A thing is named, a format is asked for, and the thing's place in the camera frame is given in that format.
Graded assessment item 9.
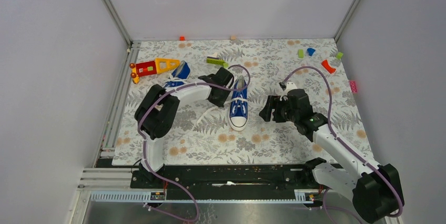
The red yellow toy frame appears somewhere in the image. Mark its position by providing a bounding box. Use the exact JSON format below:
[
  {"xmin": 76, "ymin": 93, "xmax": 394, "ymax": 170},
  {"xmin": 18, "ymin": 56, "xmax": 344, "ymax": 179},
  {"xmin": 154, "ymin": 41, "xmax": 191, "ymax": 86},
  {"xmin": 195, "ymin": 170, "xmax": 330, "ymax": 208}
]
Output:
[{"xmin": 129, "ymin": 58, "xmax": 180, "ymax": 84}]

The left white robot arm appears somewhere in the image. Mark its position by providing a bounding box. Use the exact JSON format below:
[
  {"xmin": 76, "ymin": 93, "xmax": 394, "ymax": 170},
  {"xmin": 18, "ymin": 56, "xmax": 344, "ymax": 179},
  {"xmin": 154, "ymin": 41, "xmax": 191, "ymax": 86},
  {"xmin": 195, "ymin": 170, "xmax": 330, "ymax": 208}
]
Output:
[{"xmin": 134, "ymin": 66, "xmax": 234, "ymax": 188}]

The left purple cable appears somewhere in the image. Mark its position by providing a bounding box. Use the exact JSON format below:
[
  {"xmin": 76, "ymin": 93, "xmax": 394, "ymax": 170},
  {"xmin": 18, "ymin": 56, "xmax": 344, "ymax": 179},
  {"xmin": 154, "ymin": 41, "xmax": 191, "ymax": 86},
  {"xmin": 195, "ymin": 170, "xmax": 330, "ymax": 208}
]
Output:
[{"xmin": 137, "ymin": 64, "xmax": 251, "ymax": 223}]

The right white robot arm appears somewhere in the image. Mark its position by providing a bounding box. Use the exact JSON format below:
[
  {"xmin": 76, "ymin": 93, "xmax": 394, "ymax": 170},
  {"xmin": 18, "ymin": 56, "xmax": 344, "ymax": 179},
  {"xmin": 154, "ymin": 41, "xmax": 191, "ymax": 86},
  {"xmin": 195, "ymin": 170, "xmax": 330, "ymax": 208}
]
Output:
[{"xmin": 259, "ymin": 89, "xmax": 404, "ymax": 223}]

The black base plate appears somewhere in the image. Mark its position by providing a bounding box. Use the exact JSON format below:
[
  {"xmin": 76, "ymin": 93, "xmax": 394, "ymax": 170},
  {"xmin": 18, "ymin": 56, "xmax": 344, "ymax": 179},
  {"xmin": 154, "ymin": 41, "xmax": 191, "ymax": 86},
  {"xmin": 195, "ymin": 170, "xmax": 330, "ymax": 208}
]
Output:
[{"xmin": 130, "ymin": 158, "xmax": 342, "ymax": 194}]

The grey slotted cable duct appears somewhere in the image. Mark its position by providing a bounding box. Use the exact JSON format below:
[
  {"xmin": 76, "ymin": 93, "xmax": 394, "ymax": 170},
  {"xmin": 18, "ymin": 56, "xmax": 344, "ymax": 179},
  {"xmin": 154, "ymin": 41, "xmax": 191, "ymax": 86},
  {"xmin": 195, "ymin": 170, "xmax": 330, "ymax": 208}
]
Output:
[{"xmin": 90, "ymin": 188, "xmax": 321, "ymax": 204}]

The blue wedge block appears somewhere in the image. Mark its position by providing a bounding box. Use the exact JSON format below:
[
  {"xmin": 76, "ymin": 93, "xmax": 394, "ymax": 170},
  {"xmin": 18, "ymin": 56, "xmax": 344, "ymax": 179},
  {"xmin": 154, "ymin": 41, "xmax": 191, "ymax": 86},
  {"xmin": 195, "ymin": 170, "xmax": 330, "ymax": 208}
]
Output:
[{"xmin": 307, "ymin": 48, "xmax": 316, "ymax": 56}]

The floral table mat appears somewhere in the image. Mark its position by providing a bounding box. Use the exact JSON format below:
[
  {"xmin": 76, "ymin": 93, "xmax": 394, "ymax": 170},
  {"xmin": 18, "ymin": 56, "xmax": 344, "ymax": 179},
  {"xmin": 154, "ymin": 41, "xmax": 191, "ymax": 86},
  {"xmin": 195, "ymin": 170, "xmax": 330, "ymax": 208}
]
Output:
[{"xmin": 111, "ymin": 38, "xmax": 376, "ymax": 166}]

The blue sneaker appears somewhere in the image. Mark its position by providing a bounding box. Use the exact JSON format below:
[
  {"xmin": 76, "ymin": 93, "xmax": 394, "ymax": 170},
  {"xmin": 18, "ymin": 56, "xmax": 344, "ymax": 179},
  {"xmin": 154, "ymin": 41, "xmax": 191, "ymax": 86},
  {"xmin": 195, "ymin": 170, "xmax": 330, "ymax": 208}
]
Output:
[
  {"xmin": 197, "ymin": 75, "xmax": 263, "ymax": 132},
  {"xmin": 164, "ymin": 60, "xmax": 191, "ymax": 88}
]

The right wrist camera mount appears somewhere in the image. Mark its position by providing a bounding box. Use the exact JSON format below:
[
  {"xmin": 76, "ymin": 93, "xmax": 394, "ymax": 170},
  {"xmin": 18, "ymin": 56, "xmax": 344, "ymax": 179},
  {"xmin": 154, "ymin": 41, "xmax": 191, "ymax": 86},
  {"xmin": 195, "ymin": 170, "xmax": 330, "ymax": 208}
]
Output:
[{"xmin": 279, "ymin": 81, "xmax": 298, "ymax": 95}]

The purple cable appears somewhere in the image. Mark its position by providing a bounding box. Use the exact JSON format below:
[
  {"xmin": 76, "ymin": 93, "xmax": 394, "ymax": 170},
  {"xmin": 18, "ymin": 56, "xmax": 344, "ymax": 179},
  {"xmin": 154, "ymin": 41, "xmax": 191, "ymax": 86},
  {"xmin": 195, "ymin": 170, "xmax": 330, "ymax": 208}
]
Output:
[
  {"xmin": 137, "ymin": 64, "xmax": 251, "ymax": 223},
  {"xmin": 278, "ymin": 65, "xmax": 405, "ymax": 224}
]

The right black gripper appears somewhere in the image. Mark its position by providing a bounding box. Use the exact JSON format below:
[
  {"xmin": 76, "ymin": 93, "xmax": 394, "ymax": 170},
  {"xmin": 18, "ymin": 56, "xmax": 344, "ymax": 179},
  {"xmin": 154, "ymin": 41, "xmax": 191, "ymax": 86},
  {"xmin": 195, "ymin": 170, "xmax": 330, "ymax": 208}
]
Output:
[{"xmin": 258, "ymin": 95, "xmax": 299, "ymax": 123}]

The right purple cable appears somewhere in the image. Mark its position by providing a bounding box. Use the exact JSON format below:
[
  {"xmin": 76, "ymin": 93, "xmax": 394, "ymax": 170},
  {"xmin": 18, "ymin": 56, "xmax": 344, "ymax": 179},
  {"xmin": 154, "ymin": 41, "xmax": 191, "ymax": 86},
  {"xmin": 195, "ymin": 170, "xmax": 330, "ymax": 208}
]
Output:
[{"xmin": 278, "ymin": 65, "xmax": 405, "ymax": 224}]

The pink lego brick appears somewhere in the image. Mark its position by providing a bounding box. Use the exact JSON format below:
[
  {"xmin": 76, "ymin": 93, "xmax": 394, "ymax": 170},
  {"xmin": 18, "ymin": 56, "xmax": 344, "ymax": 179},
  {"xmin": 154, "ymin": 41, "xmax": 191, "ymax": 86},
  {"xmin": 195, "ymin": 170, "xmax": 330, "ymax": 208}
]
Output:
[{"xmin": 349, "ymin": 80, "xmax": 358, "ymax": 94}]

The green block long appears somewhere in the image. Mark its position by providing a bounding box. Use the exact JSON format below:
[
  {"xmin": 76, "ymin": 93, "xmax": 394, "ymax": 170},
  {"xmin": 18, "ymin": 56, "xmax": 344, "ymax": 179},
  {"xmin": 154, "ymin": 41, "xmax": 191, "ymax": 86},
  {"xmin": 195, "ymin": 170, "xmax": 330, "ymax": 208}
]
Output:
[{"xmin": 206, "ymin": 57, "xmax": 229, "ymax": 68}]

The red arch block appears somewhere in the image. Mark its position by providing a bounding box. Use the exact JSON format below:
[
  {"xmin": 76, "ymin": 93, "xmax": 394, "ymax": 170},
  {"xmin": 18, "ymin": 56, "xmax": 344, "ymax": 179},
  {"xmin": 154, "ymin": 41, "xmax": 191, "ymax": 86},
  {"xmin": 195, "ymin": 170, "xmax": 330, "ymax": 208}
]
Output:
[{"xmin": 321, "ymin": 59, "xmax": 336, "ymax": 74}]

